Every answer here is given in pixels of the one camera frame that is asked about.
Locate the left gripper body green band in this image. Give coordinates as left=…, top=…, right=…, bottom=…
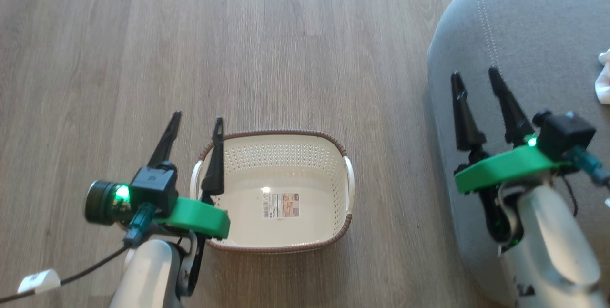
left=85, top=180, right=231, bottom=240

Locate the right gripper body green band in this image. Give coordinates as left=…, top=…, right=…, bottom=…
left=454, top=145, right=572, bottom=246

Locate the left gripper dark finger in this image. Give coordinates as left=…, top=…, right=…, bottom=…
left=147, top=111, right=183, bottom=168
left=201, top=117, right=225, bottom=197

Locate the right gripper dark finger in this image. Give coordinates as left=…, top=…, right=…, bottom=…
left=488, top=66, right=535, bottom=146
left=450, top=71, right=488, bottom=152

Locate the white and red garment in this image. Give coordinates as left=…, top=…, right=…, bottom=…
left=594, top=49, right=610, bottom=105

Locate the grey fabric sofa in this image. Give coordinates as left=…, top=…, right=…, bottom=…
left=427, top=0, right=610, bottom=308

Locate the cream plastic laundry basket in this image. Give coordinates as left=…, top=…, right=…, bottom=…
left=190, top=130, right=355, bottom=254

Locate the paper sticker inside basket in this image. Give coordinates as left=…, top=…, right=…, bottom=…
left=262, top=193, right=300, bottom=218

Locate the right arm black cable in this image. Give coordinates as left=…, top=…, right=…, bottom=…
left=548, top=167, right=580, bottom=218

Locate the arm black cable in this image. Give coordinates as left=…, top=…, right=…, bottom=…
left=0, top=244, right=132, bottom=305
left=548, top=167, right=580, bottom=218

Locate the right camera teal plug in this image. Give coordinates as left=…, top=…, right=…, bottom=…
left=567, top=146, right=610, bottom=187

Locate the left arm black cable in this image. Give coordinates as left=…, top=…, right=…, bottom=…
left=0, top=244, right=132, bottom=305

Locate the white cable label tag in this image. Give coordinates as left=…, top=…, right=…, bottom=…
left=17, top=269, right=61, bottom=295

